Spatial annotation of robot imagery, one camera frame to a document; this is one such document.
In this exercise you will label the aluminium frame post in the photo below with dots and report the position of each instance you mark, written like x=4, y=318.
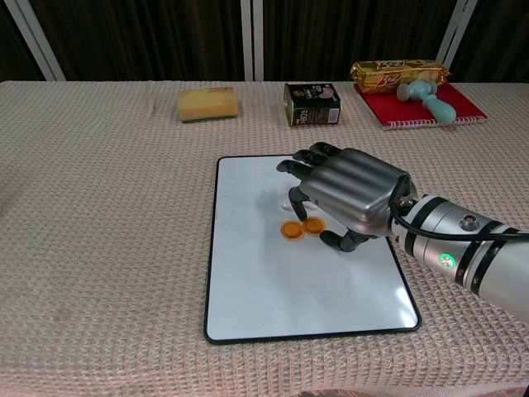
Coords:
x=454, y=33
x=252, y=41
x=37, y=41

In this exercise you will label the small dark box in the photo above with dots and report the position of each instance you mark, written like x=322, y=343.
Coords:
x=312, y=105

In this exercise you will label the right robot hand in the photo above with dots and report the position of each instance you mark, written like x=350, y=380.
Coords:
x=355, y=190

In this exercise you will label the white magnetic board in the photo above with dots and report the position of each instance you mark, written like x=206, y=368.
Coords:
x=289, y=289

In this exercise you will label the orange round magnet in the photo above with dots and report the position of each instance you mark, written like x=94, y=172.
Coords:
x=313, y=226
x=292, y=229

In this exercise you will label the red spiral notebook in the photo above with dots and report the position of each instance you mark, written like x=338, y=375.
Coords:
x=392, y=109

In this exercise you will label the white round magnet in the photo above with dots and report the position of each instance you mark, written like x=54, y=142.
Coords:
x=284, y=206

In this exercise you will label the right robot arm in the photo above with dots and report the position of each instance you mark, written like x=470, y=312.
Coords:
x=487, y=269

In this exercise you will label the light blue toy hammer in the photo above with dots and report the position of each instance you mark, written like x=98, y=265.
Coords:
x=440, y=109

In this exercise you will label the beige waffle tablecloth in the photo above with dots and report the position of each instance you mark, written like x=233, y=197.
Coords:
x=103, y=227

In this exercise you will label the yellow sponge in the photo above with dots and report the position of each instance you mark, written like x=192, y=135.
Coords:
x=206, y=104

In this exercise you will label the golden biscuit pack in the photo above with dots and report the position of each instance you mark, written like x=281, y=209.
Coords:
x=380, y=76

